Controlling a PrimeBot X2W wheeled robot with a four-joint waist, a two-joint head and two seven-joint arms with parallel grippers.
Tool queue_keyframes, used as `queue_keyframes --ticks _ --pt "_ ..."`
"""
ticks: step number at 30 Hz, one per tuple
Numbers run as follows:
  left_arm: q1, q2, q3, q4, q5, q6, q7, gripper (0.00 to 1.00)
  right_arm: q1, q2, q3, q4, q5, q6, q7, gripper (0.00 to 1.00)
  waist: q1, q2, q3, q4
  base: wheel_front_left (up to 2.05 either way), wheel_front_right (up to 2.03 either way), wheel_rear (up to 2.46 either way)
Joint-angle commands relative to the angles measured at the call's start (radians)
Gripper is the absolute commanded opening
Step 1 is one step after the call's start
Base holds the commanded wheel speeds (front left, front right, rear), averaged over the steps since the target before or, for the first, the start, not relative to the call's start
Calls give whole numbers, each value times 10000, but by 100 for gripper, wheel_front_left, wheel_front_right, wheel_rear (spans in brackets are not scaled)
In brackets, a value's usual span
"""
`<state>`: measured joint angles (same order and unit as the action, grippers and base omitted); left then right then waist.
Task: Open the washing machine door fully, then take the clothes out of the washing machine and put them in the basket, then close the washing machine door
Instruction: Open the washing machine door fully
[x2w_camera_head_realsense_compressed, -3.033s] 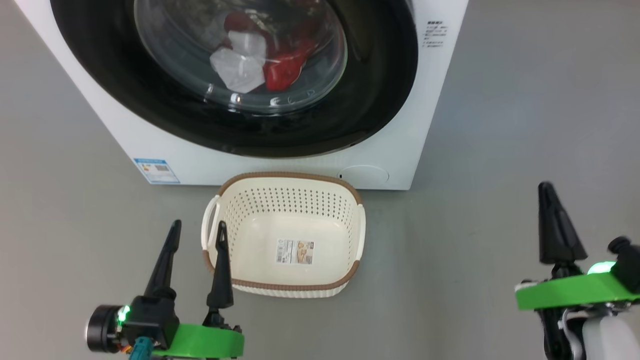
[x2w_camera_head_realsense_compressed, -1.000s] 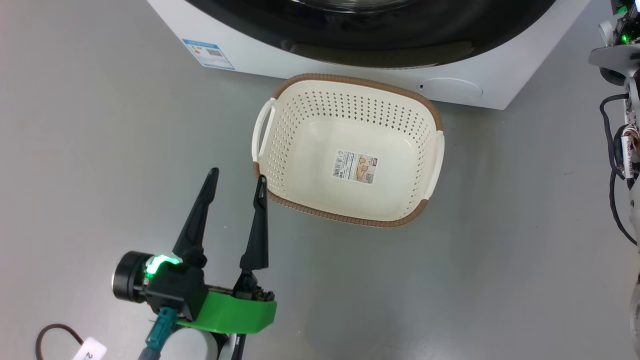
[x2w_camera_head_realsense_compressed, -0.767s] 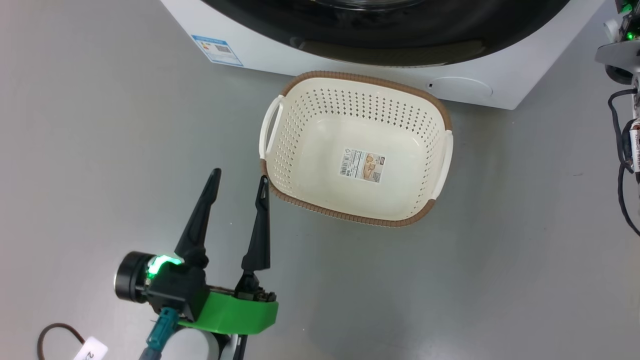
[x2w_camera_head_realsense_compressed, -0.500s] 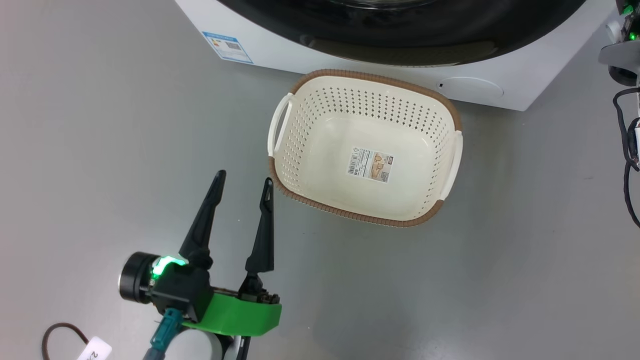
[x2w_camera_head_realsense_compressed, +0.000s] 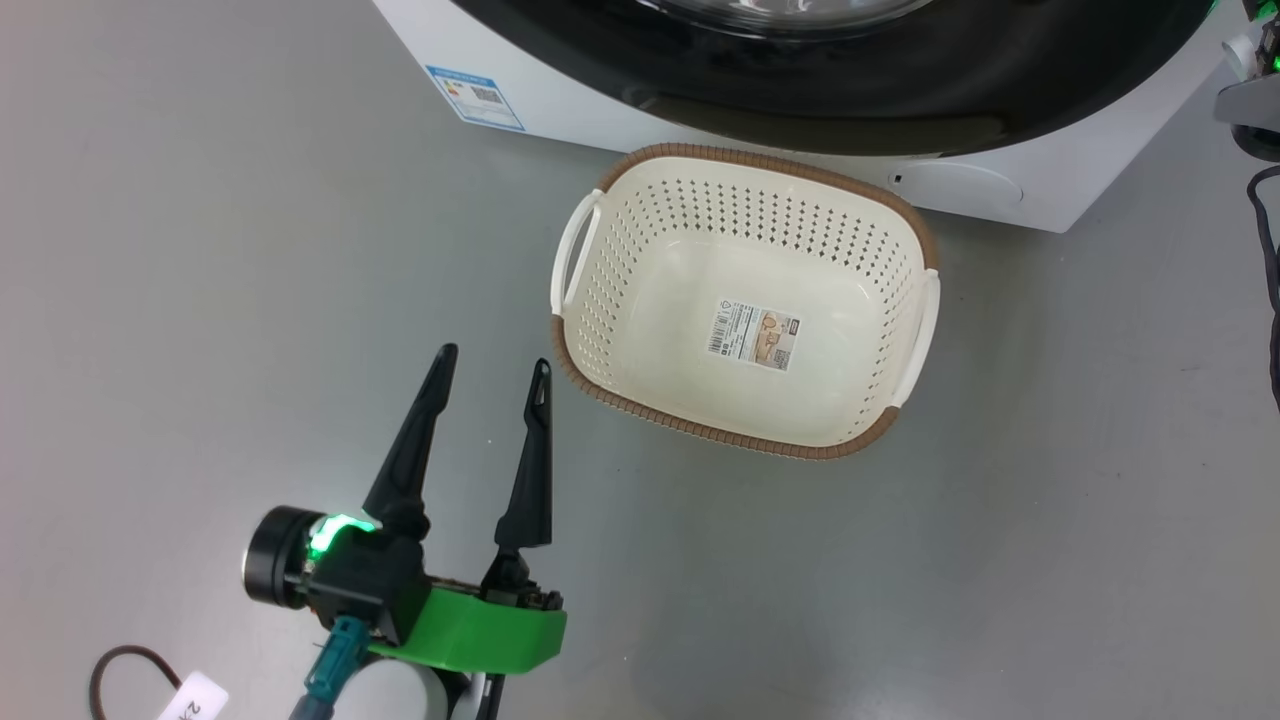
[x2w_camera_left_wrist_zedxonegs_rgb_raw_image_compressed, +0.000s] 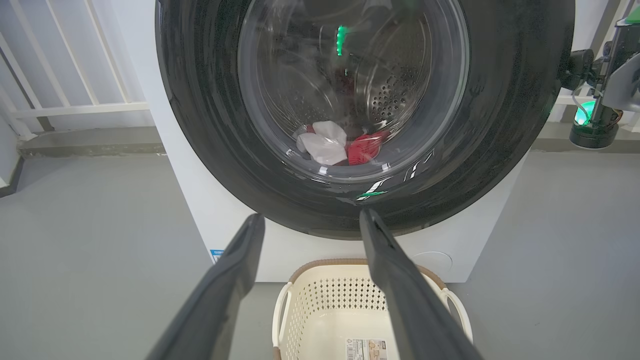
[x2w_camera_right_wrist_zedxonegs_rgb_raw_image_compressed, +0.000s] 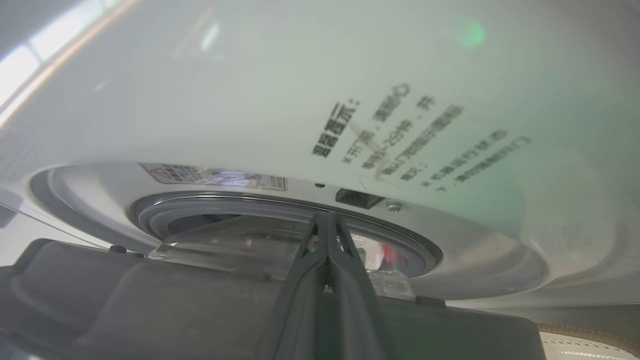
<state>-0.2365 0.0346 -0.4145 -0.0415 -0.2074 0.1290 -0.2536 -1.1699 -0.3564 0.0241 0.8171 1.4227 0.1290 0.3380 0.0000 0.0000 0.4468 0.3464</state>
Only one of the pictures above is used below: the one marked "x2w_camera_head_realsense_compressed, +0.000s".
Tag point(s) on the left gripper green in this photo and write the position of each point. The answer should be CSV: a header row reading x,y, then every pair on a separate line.
x,y
480,630

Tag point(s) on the round black washing machine door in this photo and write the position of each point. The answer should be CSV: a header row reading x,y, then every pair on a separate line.
x,y
1000,70

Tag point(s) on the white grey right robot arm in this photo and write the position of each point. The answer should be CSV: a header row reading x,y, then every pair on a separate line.
x,y
1248,100

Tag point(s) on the cream perforated laundry basket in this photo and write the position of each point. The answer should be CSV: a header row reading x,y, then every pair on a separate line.
x,y
660,330

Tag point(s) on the white front-load washing machine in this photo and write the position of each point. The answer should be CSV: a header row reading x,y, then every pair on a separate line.
x,y
1050,190

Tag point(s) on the product label sticker with barcode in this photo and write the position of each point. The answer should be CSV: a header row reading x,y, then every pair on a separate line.
x,y
755,335

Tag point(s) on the blue energy label sticker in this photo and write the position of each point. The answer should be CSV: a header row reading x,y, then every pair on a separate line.
x,y
475,98

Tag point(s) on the round white filter cover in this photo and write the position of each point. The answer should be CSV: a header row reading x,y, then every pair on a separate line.
x,y
955,186

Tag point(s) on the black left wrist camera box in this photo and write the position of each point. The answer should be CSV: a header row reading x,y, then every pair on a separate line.
x,y
355,585

